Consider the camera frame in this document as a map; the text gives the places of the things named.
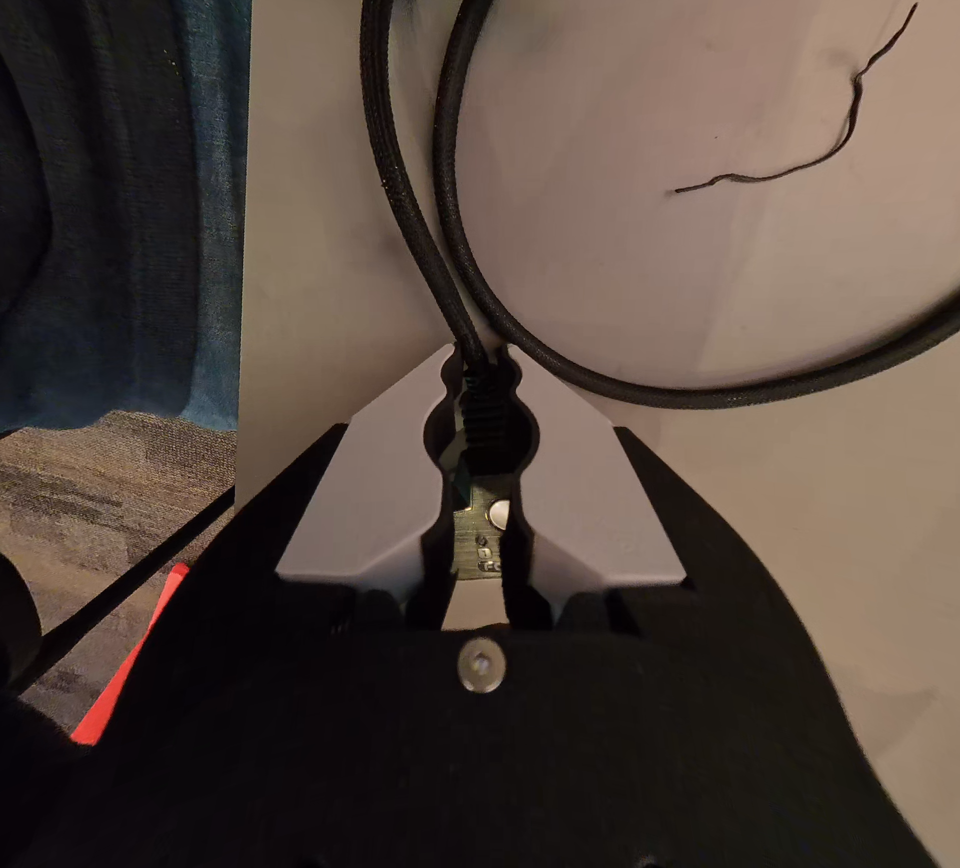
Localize black braided adapter cable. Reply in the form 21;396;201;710
360;0;960;479

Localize red flat object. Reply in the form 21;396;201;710
69;561;192;748

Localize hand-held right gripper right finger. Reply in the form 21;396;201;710
496;345;687;593

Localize loose black thread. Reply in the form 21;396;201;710
673;2;920;196

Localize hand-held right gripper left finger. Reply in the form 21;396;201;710
276;342;462;599

